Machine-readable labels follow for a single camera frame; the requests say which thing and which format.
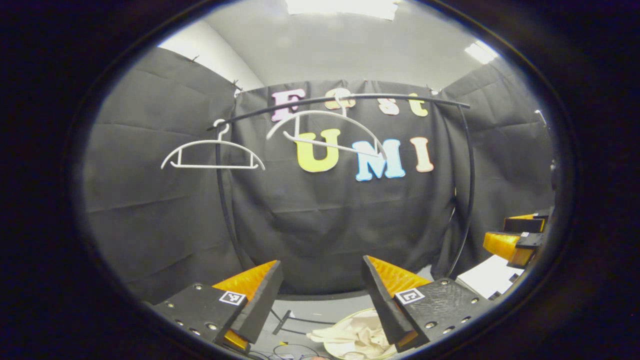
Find black floor cable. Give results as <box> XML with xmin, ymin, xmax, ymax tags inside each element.
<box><xmin>250</xmin><ymin>342</ymin><xmax>321</xmax><ymax>360</ymax></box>

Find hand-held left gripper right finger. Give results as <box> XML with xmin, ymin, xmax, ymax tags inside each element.
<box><xmin>361</xmin><ymin>255</ymin><xmax>496</xmax><ymax>353</ymax></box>

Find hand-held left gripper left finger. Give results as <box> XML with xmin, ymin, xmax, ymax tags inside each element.
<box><xmin>150</xmin><ymin>260</ymin><xmax>284</xmax><ymax>354</ymax></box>

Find cream collared shirt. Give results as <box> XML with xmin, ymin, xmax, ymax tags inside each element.
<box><xmin>306</xmin><ymin>312</ymin><xmax>396</xmax><ymax>358</ymax></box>

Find white plastic hanger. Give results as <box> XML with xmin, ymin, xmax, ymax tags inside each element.
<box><xmin>266</xmin><ymin>89</ymin><xmax>388</xmax><ymax>161</ymax></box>
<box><xmin>160</xmin><ymin>119</ymin><xmax>266</xmax><ymax>171</ymax></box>

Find large ceiling light panel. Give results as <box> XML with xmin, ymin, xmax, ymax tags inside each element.
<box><xmin>285</xmin><ymin>0</ymin><xmax>401</xmax><ymax>21</ymax></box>

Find small ceiling light panel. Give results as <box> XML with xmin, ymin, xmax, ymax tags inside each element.
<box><xmin>464</xmin><ymin>40</ymin><xmax>501</xmax><ymax>65</ymax></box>

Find white flat board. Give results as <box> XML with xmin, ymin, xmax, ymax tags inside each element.
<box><xmin>456</xmin><ymin>255</ymin><xmax>523</xmax><ymax>300</ymax></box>

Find black clothes rack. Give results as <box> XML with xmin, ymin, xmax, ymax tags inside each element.
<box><xmin>207</xmin><ymin>92</ymin><xmax>476</xmax><ymax>301</ymax></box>

